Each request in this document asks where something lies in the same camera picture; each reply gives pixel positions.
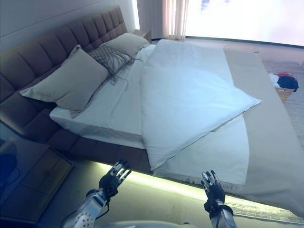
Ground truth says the beige pillow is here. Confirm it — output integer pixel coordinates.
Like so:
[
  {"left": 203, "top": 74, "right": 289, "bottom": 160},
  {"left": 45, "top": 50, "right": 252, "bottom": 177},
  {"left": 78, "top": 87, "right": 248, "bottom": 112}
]
[
  {"left": 19, "top": 44, "right": 109, "bottom": 112},
  {"left": 99, "top": 32, "right": 151, "bottom": 56}
]

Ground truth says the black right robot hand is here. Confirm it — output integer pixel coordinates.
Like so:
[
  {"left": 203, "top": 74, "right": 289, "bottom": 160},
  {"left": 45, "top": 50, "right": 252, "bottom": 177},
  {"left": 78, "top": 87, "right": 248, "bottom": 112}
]
[{"left": 200, "top": 170, "right": 226, "bottom": 207}]

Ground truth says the grey striped rug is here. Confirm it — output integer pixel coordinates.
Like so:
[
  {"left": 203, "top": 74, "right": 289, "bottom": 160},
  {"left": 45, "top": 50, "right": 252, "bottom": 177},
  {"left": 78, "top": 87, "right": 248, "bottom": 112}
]
[{"left": 261, "top": 59, "right": 304, "bottom": 154}]

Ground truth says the black garment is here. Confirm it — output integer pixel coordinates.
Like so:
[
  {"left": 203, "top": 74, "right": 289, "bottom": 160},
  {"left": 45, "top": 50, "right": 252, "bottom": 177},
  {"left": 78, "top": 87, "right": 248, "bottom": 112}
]
[{"left": 277, "top": 76, "right": 300, "bottom": 93}]

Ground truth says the brown tufted headboard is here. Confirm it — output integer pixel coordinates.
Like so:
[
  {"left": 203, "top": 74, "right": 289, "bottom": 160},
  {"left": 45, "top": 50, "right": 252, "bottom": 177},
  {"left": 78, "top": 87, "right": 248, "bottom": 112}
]
[{"left": 0, "top": 6, "right": 155, "bottom": 172}]

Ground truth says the beige fringed bed blanket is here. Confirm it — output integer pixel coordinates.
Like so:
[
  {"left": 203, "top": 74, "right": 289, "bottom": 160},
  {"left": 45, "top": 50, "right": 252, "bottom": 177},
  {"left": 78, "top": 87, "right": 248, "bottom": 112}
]
[{"left": 152, "top": 45, "right": 304, "bottom": 217}]

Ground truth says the white garment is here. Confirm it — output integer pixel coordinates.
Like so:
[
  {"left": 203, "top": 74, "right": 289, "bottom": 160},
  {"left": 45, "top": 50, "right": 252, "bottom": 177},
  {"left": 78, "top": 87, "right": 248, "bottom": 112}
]
[{"left": 268, "top": 73, "right": 282, "bottom": 88}]

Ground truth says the beige curtain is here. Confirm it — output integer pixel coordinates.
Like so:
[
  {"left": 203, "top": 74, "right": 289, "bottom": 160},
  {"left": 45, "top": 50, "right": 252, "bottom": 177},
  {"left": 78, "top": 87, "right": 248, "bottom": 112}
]
[{"left": 168, "top": 0, "right": 189, "bottom": 38}]

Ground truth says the white mattress sheet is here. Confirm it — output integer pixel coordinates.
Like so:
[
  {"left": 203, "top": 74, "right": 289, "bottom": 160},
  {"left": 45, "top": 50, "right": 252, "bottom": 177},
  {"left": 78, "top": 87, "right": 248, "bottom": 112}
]
[{"left": 49, "top": 44, "right": 157, "bottom": 150}]

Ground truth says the wooden nightstand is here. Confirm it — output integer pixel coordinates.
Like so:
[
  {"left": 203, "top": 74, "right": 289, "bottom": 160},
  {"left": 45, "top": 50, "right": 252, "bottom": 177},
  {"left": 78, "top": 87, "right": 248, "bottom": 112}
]
[
  {"left": 132, "top": 29, "right": 152, "bottom": 45},
  {"left": 0, "top": 137, "right": 75, "bottom": 216}
]

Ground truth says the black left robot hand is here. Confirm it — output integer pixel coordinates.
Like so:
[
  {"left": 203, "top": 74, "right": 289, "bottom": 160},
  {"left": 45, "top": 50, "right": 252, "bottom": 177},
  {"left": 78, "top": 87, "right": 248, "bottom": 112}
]
[{"left": 98, "top": 159, "right": 132, "bottom": 197}]

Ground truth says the white duvet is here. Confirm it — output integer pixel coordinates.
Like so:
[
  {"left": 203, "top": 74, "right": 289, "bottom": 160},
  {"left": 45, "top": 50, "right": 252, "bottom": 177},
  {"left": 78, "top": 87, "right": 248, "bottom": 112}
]
[{"left": 139, "top": 39, "right": 262, "bottom": 172}]

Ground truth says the grey robot torso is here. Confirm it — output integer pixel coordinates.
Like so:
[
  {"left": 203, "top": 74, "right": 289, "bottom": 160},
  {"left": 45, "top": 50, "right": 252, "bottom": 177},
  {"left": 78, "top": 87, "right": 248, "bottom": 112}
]
[{"left": 95, "top": 220, "right": 190, "bottom": 228}]

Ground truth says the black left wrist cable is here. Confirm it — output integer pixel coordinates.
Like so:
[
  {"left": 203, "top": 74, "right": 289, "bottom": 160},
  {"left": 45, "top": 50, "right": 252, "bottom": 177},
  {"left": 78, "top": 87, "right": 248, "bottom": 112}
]
[{"left": 104, "top": 190, "right": 114, "bottom": 216}]

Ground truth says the grey fringed macrame cushion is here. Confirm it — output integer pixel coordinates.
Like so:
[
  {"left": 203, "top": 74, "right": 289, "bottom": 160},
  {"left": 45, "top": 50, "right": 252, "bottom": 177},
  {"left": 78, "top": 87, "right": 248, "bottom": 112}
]
[{"left": 88, "top": 45, "right": 143, "bottom": 90}]

